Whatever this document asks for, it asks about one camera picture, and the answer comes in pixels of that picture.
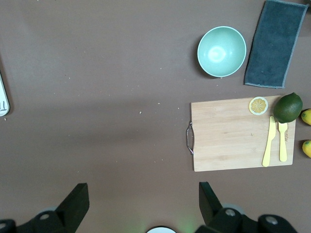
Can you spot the yellow plastic knife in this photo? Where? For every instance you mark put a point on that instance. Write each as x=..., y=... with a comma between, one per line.
x=269, y=140

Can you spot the yellow plastic fork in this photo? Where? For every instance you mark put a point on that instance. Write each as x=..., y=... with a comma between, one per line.
x=282, y=143

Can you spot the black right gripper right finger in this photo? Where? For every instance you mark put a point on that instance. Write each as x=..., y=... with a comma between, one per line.
x=211, y=208

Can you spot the wooden cutting board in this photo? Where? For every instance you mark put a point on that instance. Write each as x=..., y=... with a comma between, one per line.
x=230, y=140

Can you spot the lemon slice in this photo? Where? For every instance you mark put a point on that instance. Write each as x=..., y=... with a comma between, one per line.
x=258, y=105

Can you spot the yellow lemon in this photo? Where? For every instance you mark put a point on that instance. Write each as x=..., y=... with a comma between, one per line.
x=307, y=148
x=307, y=116

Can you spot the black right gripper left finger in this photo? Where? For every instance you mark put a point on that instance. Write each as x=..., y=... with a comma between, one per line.
x=73, y=204

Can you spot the mint green bowl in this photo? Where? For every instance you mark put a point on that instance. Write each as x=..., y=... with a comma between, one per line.
x=221, y=52

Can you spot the cream bear print tray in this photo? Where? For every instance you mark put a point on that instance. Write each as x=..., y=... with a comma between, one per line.
x=3, y=102

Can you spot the green lime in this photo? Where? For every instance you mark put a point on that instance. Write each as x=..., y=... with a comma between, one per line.
x=288, y=108

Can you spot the dark grey cloth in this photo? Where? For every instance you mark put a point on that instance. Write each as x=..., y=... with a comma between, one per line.
x=274, y=43

